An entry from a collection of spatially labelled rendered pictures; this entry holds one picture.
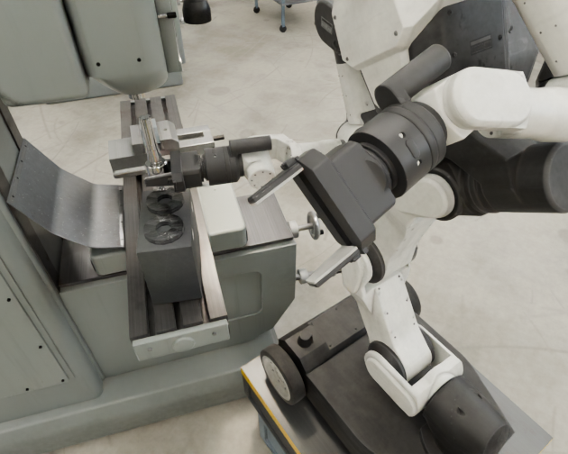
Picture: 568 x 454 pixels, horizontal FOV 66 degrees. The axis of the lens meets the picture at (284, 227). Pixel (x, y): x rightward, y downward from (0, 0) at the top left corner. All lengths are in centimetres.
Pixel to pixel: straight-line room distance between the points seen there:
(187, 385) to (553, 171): 151
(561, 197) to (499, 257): 201
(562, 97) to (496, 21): 23
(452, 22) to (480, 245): 214
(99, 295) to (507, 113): 133
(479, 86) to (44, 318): 138
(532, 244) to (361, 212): 253
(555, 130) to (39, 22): 97
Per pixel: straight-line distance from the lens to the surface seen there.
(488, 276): 265
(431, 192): 85
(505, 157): 78
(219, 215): 150
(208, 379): 188
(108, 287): 155
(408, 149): 48
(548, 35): 74
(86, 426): 199
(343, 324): 152
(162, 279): 106
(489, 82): 55
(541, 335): 251
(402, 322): 129
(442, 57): 57
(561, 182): 79
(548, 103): 65
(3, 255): 140
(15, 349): 168
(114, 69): 117
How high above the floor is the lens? 183
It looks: 43 degrees down
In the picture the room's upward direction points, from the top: straight up
